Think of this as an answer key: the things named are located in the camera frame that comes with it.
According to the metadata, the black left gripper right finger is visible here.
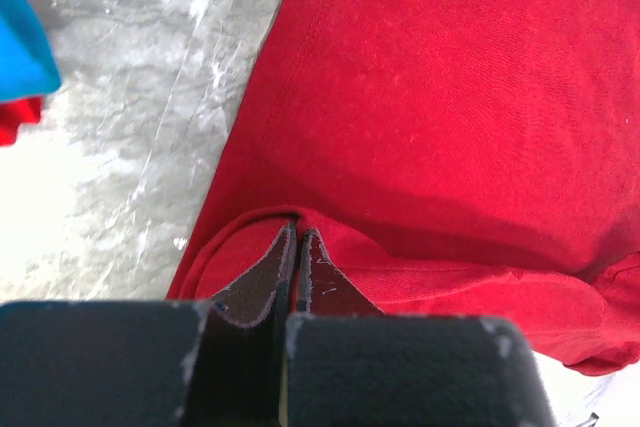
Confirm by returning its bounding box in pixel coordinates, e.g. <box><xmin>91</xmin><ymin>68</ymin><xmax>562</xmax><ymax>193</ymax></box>
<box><xmin>284</xmin><ymin>230</ymin><xmax>554</xmax><ymax>427</ymax></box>

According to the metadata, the folded blue t-shirt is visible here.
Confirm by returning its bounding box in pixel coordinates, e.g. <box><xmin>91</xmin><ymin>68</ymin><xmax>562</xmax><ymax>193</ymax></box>
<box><xmin>1</xmin><ymin>0</ymin><xmax>61</xmax><ymax>102</ymax></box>

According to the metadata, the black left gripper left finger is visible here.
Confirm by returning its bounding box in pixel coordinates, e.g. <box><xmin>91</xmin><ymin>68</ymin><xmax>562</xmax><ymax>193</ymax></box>
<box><xmin>1</xmin><ymin>221</ymin><xmax>296</xmax><ymax>426</ymax></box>

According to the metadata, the folded bright red t-shirt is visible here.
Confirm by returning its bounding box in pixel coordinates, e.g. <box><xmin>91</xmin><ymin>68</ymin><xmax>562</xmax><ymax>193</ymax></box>
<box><xmin>0</xmin><ymin>97</ymin><xmax>43</xmax><ymax>147</ymax></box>

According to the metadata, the dark red t-shirt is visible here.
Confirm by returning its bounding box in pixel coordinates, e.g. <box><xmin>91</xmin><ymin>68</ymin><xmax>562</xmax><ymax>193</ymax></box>
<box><xmin>169</xmin><ymin>0</ymin><xmax>639</xmax><ymax>376</ymax></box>

